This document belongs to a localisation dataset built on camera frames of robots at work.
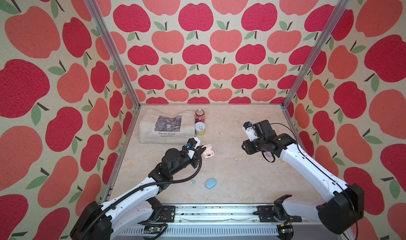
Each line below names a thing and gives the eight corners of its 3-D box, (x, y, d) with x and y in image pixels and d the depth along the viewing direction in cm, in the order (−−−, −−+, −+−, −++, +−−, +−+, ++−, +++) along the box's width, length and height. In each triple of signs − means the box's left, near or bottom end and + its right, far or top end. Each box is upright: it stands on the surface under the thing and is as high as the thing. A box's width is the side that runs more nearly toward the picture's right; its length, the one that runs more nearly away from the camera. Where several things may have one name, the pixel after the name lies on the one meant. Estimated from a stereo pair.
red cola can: (195, 126, 110) (195, 115, 101) (196, 119, 114) (195, 109, 105) (204, 126, 110) (204, 115, 101) (204, 120, 114) (204, 109, 105)
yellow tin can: (194, 136, 105) (194, 131, 101) (195, 127, 111) (194, 121, 106) (205, 136, 105) (205, 131, 101) (205, 127, 111) (205, 121, 106)
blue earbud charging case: (205, 188, 84) (206, 187, 82) (205, 179, 87) (205, 177, 85) (216, 188, 84) (216, 187, 82) (215, 179, 87) (216, 177, 85)
